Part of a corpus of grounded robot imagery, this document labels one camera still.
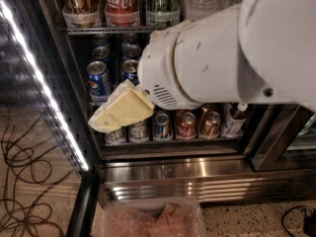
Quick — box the open glass fridge door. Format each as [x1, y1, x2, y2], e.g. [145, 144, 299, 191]
[0, 0, 100, 237]

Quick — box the front left pepsi can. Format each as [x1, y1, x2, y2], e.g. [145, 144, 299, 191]
[87, 60, 111, 102]

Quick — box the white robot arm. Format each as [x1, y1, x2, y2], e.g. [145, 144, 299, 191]
[88, 0, 316, 132]

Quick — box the green can top shelf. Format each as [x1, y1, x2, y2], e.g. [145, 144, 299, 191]
[146, 0, 180, 26]

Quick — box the bottom tea bottle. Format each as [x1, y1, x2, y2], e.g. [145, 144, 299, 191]
[220, 103, 248, 138]

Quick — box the bottom gold can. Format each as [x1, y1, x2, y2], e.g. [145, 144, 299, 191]
[199, 111, 221, 138]

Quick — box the bottom blue can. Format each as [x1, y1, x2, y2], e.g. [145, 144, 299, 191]
[153, 112, 171, 141]

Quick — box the pepsi can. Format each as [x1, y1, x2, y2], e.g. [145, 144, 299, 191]
[120, 59, 139, 85]
[87, 60, 111, 102]

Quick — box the clear plastic bin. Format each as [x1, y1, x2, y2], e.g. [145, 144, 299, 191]
[97, 197, 206, 237]

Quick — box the black cable right floor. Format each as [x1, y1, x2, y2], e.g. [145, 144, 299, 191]
[280, 204, 316, 237]

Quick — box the gold can top shelf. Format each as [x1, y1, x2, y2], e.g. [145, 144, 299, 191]
[64, 0, 99, 28]

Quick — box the red coca-cola can top shelf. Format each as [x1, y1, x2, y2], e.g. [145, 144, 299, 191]
[105, 0, 138, 26]

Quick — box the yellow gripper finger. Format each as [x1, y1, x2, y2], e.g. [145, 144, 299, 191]
[88, 79, 155, 133]

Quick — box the bottom white floral can left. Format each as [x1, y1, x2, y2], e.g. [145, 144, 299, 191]
[105, 127, 125, 145]

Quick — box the stainless steel fridge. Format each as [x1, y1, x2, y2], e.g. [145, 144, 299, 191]
[33, 0, 316, 205]

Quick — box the bottom red can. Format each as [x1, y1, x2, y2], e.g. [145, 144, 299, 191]
[177, 112, 197, 140]

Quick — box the black cable on floor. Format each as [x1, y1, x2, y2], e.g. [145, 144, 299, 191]
[0, 106, 75, 237]

